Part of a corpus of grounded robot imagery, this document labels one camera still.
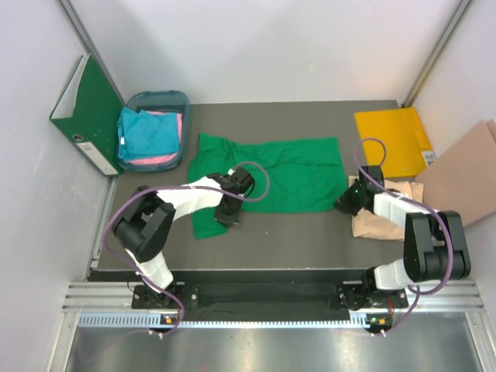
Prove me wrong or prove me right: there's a green t shirt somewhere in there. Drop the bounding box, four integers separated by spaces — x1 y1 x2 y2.
187 132 348 240

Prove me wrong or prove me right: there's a yellow folder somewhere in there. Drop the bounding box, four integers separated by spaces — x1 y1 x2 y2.
354 108 436 178

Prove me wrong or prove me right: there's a brown cardboard sheet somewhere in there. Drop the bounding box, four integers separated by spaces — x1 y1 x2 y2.
415 119 495 226

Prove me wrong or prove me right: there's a beige folded t shirt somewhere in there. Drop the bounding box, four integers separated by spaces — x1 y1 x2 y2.
351 180 428 241

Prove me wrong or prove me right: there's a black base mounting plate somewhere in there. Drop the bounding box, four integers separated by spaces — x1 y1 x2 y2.
130 282 412 311

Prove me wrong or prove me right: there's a pink t shirt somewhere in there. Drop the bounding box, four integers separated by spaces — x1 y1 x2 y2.
126 111 184 167

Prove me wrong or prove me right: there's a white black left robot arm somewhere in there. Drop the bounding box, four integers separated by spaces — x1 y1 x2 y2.
112 167 255 308

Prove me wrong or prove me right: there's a blue t shirt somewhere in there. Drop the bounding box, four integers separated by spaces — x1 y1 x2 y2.
117 107 183 162

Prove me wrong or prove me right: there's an aluminium frame rail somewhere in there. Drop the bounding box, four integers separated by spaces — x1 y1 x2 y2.
62 281 484 312

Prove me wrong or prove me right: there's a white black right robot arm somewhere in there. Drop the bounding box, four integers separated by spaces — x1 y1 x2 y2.
334 165 471 307

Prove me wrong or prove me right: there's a green lever arch binder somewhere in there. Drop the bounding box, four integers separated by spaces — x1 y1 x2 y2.
50 55 122 177

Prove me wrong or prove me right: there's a grey slotted cable duct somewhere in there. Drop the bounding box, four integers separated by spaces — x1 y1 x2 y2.
77 312 391 329

